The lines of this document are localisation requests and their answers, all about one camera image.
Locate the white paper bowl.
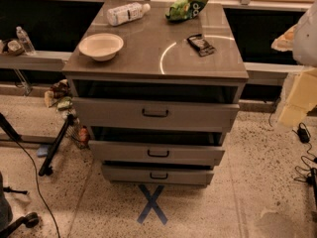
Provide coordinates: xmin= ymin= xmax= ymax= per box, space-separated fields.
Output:
xmin=78 ymin=33 xmax=124 ymax=61

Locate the green chip bag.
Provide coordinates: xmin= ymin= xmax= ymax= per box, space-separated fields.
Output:
xmin=165 ymin=0 xmax=209 ymax=22

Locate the black tripod leg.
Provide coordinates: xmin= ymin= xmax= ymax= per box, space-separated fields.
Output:
xmin=39 ymin=114 xmax=74 ymax=177

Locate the black rxbar chocolate wrapper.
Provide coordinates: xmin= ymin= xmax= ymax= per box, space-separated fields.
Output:
xmin=187 ymin=34 xmax=216 ymax=57

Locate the bottom grey drawer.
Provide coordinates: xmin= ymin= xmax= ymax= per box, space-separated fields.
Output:
xmin=102 ymin=165 xmax=214 ymax=186

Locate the middle grey drawer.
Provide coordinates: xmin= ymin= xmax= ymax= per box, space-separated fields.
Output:
xmin=89 ymin=141 xmax=225 ymax=167

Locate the bowl of items on shelf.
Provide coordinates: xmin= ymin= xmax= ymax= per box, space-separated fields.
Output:
xmin=0 ymin=39 xmax=24 ymax=56

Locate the grey drawer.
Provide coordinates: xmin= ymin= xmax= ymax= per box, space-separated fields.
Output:
xmin=73 ymin=97 xmax=239 ymax=132
xmin=89 ymin=141 xmax=225 ymax=167
xmin=102 ymin=165 xmax=214 ymax=186

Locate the snack pile on floor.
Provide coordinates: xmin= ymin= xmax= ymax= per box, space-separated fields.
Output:
xmin=44 ymin=79 xmax=90 ymax=149

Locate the white plastic bottle lying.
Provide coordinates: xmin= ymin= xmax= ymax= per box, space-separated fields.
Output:
xmin=107 ymin=2 xmax=151 ymax=26

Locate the blue tape cross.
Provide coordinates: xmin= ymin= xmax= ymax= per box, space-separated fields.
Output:
xmin=137 ymin=184 xmax=167 ymax=225

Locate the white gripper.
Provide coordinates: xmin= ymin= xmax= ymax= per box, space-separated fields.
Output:
xmin=271 ymin=25 xmax=317 ymax=127

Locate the blue sponge on floor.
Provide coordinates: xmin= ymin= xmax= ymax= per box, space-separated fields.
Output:
xmin=37 ymin=145 xmax=50 ymax=158

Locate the grey drawer cabinet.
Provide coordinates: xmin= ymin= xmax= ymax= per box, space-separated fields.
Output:
xmin=63 ymin=1 xmax=249 ymax=172

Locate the black chair caster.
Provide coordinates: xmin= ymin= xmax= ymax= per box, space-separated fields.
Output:
xmin=0 ymin=212 xmax=40 ymax=238

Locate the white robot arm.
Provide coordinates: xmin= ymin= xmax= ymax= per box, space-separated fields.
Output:
xmin=271 ymin=2 xmax=317 ymax=127

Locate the top grey drawer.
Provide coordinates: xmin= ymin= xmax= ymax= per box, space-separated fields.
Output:
xmin=73 ymin=97 xmax=239 ymax=132

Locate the clear water bottle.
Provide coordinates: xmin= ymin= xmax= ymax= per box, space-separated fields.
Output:
xmin=16 ymin=26 xmax=36 ymax=56

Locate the black floor cable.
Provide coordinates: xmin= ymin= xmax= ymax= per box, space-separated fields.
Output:
xmin=0 ymin=114 xmax=62 ymax=238

